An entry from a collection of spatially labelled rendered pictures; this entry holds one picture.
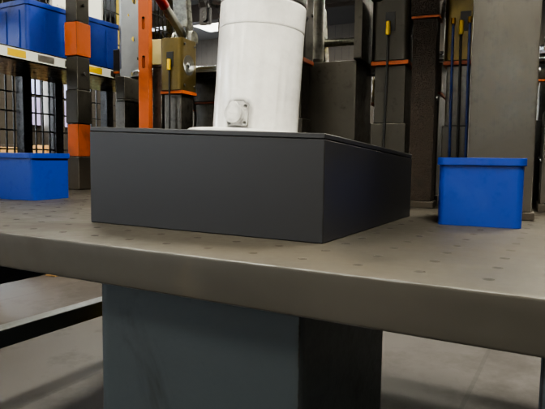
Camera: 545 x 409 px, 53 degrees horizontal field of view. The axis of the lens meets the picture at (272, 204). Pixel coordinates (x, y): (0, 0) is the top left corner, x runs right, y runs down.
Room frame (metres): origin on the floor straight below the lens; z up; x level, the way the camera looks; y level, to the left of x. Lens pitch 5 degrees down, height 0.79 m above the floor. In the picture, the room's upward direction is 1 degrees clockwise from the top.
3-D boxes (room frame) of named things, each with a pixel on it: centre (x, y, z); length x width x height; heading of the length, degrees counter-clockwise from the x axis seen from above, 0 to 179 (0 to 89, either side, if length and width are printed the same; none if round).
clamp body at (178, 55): (1.27, 0.23, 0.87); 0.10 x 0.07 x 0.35; 156
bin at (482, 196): (0.75, -0.29, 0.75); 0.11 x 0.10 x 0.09; 66
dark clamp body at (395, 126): (1.03, -0.22, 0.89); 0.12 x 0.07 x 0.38; 156
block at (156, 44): (1.35, 0.28, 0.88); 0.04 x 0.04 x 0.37; 66
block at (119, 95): (1.55, 0.39, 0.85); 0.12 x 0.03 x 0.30; 156
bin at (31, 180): (1.09, 0.48, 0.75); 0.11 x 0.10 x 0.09; 66
